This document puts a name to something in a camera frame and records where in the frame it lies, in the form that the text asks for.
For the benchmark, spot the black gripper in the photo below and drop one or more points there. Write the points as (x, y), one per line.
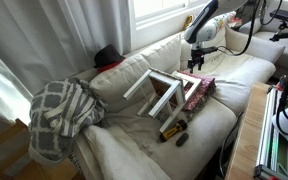
(196, 57)

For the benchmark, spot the white wooden child chair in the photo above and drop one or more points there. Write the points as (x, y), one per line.
(170, 95)

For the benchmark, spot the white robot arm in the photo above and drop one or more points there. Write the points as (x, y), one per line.
(200, 23)

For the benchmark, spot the beige fabric sofa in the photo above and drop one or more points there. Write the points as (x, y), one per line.
(210, 126)

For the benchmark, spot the red patterned cushion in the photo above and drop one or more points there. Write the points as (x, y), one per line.
(200, 95)

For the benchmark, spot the colourful floral blanket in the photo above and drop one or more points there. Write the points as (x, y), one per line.
(224, 21)

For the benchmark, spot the yellow black flashlight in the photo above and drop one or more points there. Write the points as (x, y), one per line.
(170, 132)

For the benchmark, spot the black remote control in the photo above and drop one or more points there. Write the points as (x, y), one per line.
(182, 139)

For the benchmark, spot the white framed window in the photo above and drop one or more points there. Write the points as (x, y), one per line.
(157, 6)

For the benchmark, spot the black tripod stand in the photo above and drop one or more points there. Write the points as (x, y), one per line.
(242, 11)

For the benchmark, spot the light wooden table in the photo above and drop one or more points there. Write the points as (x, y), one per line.
(247, 133)

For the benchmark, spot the red black clamp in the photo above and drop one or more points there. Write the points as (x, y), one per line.
(281, 82)

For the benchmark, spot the grey white patterned blanket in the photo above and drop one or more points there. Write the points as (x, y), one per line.
(60, 113)

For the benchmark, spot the brown wooden furniture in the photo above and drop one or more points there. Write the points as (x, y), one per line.
(4, 140)

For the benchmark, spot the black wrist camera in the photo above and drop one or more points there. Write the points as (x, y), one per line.
(209, 50)

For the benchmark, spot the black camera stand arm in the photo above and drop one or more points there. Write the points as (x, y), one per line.
(285, 34)

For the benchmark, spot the aluminium rail frame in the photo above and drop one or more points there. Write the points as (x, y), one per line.
(270, 140)

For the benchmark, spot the black stereo camera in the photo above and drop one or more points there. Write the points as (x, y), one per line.
(285, 15)

